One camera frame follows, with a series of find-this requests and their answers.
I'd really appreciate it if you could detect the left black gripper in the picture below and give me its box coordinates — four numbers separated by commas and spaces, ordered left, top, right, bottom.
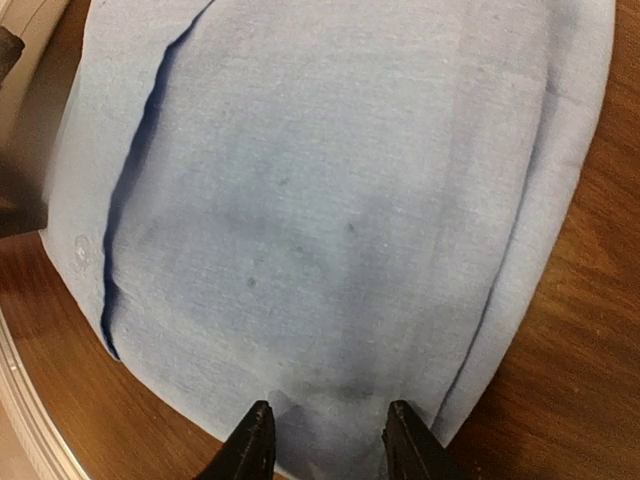
0, 26, 25, 84

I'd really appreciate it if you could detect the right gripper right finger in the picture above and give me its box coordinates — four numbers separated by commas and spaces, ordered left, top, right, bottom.
382, 400, 468, 480

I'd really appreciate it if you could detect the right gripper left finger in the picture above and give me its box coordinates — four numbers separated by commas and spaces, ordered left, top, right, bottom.
199, 400, 276, 480

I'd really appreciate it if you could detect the light blue long sleeve shirt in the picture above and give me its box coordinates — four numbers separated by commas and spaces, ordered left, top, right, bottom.
43, 1, 615, 479

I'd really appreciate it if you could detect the white plastic tub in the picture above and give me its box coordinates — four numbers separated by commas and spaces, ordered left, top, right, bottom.
1, 0, 69, 91

